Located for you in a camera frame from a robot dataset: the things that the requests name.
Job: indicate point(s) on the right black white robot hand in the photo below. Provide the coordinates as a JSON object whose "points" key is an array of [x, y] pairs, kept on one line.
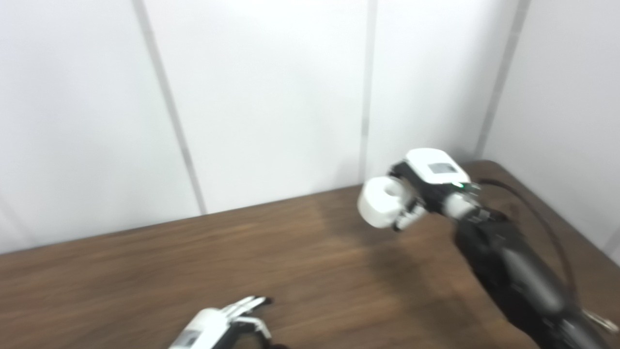
{"points": [[433, 177]]}

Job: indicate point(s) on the round white plastic piece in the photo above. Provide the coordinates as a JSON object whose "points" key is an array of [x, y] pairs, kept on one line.
{"points": [[382, 201]]}

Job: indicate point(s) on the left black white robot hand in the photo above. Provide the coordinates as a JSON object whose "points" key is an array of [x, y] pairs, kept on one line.
{"points": [[208, 327]]}

